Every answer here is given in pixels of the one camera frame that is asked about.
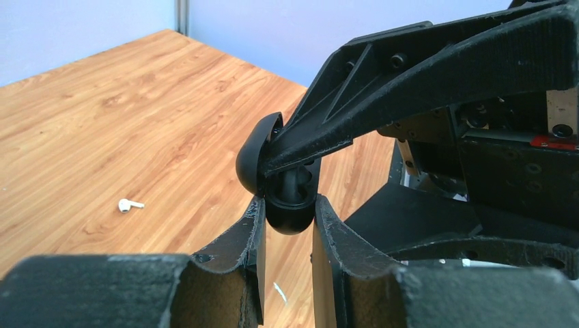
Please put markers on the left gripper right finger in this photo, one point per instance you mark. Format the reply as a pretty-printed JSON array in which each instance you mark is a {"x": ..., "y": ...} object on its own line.
[{"x": 356, "y": 285}]

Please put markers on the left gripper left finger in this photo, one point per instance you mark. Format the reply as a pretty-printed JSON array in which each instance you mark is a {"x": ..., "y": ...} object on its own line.
[{"x": 221, "y": 285}]

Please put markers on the white earbud centre table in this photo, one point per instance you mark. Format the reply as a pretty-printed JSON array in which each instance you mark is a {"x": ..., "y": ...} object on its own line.
[{"x": 124, "y": 205}]

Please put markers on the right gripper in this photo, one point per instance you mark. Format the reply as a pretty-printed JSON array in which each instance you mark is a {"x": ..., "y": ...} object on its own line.
[{"x": 514, "y": 153}]

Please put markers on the black earbud charging case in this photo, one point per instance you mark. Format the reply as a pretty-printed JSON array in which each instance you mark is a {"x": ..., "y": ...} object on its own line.
[{"x": 285, "y": 218}]

